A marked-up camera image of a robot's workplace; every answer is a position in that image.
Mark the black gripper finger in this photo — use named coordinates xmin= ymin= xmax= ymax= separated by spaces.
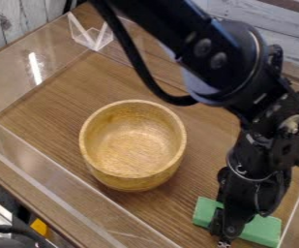
xmin=208 ymin=195 xmax=254 ymax=248

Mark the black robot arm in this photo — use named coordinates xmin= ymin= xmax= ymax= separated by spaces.
xmin=88 ymin=0 xmax=299 ymax=248

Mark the black cable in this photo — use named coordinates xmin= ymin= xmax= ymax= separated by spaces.
xmin=0 ymin=222 xmax=49 ymax=248

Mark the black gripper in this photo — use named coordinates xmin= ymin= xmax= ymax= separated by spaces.
xmin=218 ymin=93 xmax=299 ymax=217

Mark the clear acrylic corner bracket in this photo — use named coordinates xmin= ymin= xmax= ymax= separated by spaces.
xmin=65 ymin=13 xmax=113 ymax=51

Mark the yellow and black device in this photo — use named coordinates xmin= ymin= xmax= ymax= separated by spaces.
xmin=13 ymin=212 xmax=73 ymax=248

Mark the brown wooden bowl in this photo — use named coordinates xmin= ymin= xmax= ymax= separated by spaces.
xmin=78 ymin=100 xmax=186 ymax=192

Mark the green rectangular block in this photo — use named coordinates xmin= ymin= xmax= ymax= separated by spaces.
xmin=192 ymin=197 xmax=281 ymax=248

